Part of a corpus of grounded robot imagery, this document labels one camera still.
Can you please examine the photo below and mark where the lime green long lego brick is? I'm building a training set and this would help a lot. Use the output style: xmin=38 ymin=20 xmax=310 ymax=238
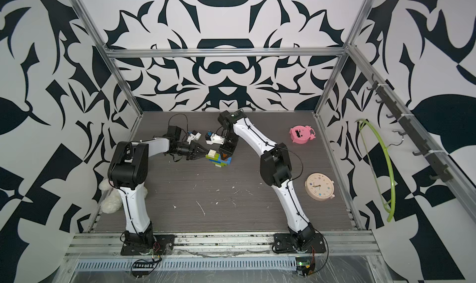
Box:
xmin=205 ymin=154 xmax=222 ymax=164

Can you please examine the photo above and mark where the light blue lego brick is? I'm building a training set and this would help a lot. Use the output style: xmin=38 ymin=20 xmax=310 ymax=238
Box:
xmin=218 ymin=157 xmax=232 ymax=166

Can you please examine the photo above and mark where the white lego brick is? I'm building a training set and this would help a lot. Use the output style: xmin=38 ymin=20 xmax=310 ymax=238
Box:
xmin=207 ymin=150 xmax=217 ymax=159

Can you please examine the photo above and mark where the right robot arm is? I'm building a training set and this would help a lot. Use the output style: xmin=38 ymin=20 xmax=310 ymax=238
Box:
xmin=218 ymin=110 xmax=316 ymax=251

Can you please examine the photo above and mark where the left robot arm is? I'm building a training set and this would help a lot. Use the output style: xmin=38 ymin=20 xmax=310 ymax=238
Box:
xmin=107 ymin=138 xmax=209 ymax=249

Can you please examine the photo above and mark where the white teddy bear pink shirt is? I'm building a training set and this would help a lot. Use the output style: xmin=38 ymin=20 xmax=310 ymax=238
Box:
xmin=99 ymin=178 xmax=148 ymax=214

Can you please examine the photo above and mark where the beige round clock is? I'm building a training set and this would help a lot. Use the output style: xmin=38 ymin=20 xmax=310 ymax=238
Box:
xmin=304 ymin=173 xmax=335 ymax=201

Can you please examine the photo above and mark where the green hoop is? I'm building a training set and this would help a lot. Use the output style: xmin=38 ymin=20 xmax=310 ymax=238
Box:
xmin=356 ymin=119 xmax=396 ymax=222

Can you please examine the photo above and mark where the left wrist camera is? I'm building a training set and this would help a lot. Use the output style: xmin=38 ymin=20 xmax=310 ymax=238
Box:
xmin=164 ymin=126 xmax=202 ymax=144

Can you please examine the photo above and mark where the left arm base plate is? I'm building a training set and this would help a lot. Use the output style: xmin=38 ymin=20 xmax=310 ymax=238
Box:
xmin=120 ymin=232 xmax=176 ymax=256

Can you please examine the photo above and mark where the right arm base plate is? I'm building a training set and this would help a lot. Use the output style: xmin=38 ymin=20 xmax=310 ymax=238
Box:
xmin=271 ymin=233 xmax=327 ymax=254

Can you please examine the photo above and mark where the black hook rail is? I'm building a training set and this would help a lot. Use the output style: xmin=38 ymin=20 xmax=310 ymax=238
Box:
xmin=368 ymin=76 xmax=454 ymax=183

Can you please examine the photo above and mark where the aluminium front rail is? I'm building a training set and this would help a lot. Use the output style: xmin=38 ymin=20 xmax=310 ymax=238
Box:
xmin=66 ymin=230 xmax=381 ymax=258

